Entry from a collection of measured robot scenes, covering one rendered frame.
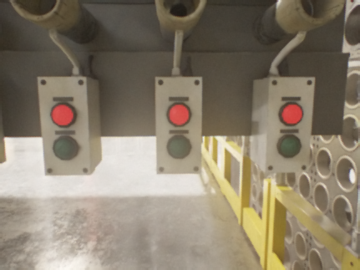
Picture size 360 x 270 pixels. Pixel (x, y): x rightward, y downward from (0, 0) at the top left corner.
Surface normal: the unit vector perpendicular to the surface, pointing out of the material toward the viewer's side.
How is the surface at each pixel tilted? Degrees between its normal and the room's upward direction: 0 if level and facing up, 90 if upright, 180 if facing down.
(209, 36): 90
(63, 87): 90
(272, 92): 90
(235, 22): 90
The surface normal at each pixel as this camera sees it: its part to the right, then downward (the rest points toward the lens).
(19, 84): 0.04, 0.15
